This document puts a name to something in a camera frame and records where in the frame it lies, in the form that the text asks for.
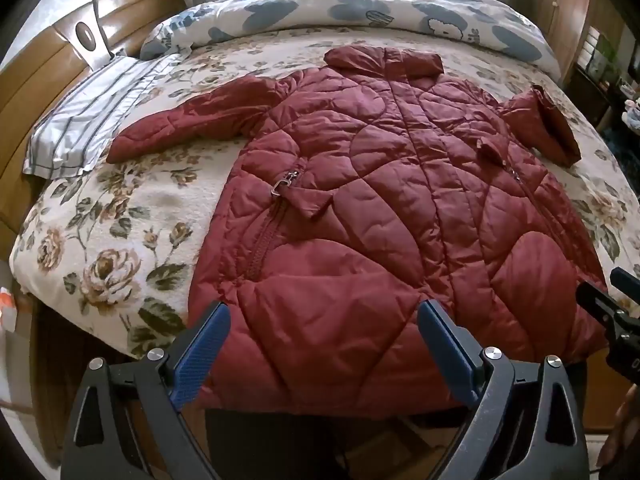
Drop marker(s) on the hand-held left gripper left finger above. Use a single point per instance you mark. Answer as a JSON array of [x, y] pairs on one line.
[[202, 355]]

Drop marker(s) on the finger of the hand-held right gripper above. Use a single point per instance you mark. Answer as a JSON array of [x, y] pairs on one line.
[[597, 302], [625, 282]]

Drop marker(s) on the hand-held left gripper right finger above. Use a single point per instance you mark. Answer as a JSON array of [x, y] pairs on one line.
[[445, 350]]

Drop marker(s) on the red quilted jacket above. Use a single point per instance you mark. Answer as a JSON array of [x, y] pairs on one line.
[[380, 200]]

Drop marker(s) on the person's right hand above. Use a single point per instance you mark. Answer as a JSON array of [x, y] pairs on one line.
[[622, 435]]

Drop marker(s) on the floral bed blanket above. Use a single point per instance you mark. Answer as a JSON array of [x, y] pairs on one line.
[[100, 240]]

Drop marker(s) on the orange white packet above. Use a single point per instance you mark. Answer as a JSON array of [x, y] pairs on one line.
[[6, 310]]

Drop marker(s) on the dark cluttered shelf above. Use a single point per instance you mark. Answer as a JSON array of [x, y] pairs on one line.
[[605, 70]]

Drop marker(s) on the striped white pillow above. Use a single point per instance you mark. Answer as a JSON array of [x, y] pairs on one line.
[[85, 120]]

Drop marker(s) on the wooden wardrobe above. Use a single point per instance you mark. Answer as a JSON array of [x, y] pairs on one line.
[[570, 5]]

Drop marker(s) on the wooden headboard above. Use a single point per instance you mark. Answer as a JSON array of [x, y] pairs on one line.
[[30, 80]]

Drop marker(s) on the blue printed white duvet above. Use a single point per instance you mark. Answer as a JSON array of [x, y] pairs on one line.
[[310, 15]]

